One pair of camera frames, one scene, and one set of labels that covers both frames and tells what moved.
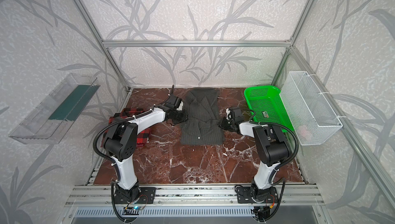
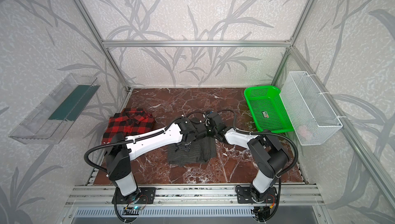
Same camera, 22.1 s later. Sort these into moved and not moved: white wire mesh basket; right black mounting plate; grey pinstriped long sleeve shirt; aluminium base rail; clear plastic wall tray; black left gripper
Moved: grey pinstriped long sleeve shirt; black left gripper
Not moved: clear plastic wall tray; white wire mesh basket; aluminium base rail; right black mounting plate
